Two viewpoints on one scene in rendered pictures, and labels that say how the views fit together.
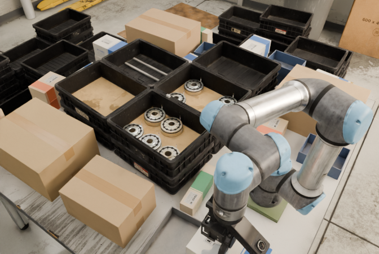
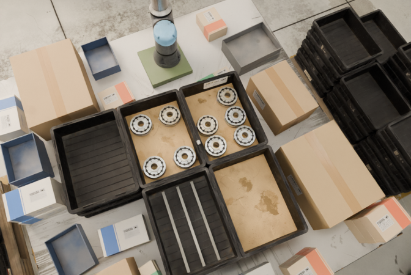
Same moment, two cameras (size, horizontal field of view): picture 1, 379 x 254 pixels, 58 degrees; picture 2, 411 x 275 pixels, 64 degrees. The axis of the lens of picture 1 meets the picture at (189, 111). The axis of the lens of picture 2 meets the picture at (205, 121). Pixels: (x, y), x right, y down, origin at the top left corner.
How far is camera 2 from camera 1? 1.73 m
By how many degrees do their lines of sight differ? 68
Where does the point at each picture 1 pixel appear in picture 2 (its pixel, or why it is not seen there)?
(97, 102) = (261, 203)
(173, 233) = (246, 58)
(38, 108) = (328, 205)
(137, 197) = (265, 72)
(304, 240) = not seen: hidden behind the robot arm
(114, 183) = (277, 91)
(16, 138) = (350, 170)
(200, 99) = (158, 150)
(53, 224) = (319, 114)
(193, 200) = (222, 71)
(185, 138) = (201, 110)
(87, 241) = not seen: hidden behind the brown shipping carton
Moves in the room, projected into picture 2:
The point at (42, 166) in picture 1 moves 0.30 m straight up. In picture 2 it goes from (329, 124) to (361, 98)
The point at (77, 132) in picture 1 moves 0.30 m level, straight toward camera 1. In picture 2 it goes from (295, 148) to (295, 89)
